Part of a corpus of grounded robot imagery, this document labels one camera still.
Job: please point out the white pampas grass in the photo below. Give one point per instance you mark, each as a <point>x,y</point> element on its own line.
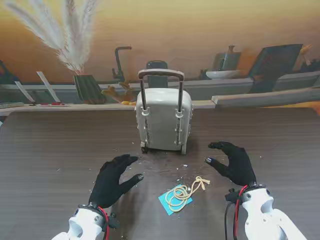
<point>72,45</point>

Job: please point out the grey lidded pot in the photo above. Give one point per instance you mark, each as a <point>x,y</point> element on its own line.
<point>227,60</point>

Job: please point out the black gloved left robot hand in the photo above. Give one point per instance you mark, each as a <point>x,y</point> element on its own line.
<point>107,182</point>

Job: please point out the white flat stick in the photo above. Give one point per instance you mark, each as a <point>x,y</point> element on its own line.
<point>24,92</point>
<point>47,86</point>

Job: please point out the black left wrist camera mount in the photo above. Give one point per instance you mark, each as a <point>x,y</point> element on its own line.
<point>113,221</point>

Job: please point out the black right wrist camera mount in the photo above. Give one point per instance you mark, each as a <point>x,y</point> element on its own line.
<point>232,195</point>

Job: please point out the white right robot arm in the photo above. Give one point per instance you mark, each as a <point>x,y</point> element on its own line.
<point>260,215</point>

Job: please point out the black tilted tablet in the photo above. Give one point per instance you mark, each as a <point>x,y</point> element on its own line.
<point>272,65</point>

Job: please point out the teal luggage tag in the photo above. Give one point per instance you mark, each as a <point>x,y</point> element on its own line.
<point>166,203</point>

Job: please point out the green ribbed vase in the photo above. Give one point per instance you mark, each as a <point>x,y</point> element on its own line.
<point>88,88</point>

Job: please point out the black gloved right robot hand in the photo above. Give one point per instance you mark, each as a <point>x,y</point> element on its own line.
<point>240,165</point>

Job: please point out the white bowl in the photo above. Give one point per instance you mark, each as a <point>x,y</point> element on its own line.
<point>221,74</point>

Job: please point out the black canister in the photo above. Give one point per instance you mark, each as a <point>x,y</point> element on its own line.
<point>157,65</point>

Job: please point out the dark bent faucet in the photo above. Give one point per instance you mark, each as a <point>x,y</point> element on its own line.
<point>118,62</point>

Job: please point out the small grey toy suitcase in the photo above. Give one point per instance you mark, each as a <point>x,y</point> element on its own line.
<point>162,125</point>

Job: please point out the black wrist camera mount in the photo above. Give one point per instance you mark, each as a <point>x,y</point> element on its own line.
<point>232,195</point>
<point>113,221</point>

